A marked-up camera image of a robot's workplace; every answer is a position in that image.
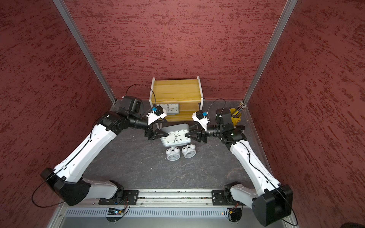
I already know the grey square alarm clock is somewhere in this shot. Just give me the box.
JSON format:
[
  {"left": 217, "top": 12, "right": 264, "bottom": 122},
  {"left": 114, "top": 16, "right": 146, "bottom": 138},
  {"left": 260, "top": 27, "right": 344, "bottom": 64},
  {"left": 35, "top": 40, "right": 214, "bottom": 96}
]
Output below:
[
  {"left": 161, "top": 123, "right": 192, "bottom": 147},
  {"left": 159, "top": 104, "right": 180, "bottom": 115}
]

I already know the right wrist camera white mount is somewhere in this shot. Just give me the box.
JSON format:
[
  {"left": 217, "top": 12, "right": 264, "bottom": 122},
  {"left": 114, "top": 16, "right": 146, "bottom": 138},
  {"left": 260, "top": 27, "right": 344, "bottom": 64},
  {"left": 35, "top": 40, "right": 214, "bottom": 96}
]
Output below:
[{"left": 192, "top": 110, "right": 210, "bottom": 131}]

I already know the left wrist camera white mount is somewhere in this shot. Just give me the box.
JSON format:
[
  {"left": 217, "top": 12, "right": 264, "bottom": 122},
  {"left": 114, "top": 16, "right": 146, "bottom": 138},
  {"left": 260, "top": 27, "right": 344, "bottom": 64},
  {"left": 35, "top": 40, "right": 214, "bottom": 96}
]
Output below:
[{"left": 146, "top": 105, "right": 167, "bottom": 125}]

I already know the yellow metal pen bucket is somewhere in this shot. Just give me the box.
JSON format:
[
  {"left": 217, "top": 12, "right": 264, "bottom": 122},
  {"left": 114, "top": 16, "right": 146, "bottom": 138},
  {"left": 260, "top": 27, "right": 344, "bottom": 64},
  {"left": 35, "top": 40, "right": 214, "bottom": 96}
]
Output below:
[{"left": 230, "top": 108, "right": 241, "bottom": 126}]

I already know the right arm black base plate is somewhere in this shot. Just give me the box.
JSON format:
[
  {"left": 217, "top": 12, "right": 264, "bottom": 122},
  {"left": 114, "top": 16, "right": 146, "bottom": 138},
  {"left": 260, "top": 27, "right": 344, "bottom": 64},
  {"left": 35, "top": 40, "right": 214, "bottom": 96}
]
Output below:
[{"left": 211, "top": 190, "right": 243, "bottom": 207}]

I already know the right aluminium corner post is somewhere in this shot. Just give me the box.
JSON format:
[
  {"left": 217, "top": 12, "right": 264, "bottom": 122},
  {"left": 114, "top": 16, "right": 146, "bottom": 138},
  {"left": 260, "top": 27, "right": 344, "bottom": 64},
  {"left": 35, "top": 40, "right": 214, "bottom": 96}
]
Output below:
[{"left": 244, "top": 0, "right": 298, "bottom": 105}]

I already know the wooden white frame shelf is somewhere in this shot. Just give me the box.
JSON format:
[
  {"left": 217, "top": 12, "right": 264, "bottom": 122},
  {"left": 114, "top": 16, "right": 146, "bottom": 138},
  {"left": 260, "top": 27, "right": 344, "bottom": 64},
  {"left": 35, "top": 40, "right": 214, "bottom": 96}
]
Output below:
[{"left": 149, "top": 77, "right": 204, "bottom": 122}]

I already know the bundle of pencils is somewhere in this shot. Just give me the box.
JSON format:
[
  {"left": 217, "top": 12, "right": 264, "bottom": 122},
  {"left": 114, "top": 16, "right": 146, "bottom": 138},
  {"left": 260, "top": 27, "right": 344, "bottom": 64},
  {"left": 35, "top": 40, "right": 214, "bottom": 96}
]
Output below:
[{"left": 232, "top": 101, "right": 246, "bottom": 118}]

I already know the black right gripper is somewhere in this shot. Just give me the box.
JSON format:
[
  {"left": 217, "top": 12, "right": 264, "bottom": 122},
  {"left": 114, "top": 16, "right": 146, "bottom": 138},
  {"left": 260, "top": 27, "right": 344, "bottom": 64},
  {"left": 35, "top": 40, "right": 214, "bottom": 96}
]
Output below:
[{"left": 186, "top": 121, "right": 223, "bottom": 143}]

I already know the left aluminium corner post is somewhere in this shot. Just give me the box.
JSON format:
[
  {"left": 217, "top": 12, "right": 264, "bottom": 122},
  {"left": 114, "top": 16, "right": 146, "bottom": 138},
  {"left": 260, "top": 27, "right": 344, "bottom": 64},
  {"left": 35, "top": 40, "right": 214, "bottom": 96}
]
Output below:
[{"left": 53, "top": 0, "right": 117, "bottom": 105}]

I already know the perforated grey cable tray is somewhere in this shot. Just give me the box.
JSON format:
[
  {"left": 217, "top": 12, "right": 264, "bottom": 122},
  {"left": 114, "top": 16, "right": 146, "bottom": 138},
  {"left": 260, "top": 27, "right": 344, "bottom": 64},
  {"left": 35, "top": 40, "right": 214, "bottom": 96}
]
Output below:
[{"left": 65, "top": 207, "right": 228, "bottom": 218}]

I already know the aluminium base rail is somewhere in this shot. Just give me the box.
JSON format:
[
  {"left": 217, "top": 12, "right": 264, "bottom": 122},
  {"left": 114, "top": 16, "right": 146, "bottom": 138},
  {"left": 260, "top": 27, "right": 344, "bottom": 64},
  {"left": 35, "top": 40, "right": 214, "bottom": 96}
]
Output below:
[{"left": 64, "top": 188, "right": 257, "bottom": 208}]

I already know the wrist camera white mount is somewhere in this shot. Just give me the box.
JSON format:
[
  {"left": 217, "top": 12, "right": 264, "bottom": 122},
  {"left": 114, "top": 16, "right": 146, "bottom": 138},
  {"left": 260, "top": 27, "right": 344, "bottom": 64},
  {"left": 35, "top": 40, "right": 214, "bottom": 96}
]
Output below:
[
  {"left": 146, "top": 105, "right": 167, "bottom": 125},
  {"left": 192, "top": 110, "right": 210, "bottom": 131}
]

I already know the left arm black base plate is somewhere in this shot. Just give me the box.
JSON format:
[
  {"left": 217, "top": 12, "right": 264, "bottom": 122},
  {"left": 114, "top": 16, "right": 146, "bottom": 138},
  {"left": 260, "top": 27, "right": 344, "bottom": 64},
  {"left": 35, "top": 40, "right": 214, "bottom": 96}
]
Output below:
[{"left": 98, "top": 190, "right": 139, "bottom": 206}]

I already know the aluminium corner post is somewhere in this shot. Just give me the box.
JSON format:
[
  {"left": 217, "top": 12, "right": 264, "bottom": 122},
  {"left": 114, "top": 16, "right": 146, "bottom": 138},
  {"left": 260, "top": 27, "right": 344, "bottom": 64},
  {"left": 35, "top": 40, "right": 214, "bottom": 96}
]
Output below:
[
  {"left": 53, "top": 0, "right": 117, "bottom": 105},
  {"left": 244, "top": 0, "right": 298, "bottom": 105}
]

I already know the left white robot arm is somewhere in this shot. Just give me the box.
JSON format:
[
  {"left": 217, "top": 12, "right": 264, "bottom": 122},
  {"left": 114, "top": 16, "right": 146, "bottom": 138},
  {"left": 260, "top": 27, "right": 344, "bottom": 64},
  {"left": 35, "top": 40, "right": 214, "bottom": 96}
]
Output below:
[{"left": 41, "top": 96, "right": 168, "bottom": 206}]

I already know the white twin bell alarm clock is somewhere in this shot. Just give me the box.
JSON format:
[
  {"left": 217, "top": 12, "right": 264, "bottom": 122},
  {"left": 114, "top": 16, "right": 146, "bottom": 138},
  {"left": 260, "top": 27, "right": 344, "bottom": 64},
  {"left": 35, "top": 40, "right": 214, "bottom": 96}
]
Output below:
[{"left": 165, "top": 147, "right": 181, "bottom": 161}]

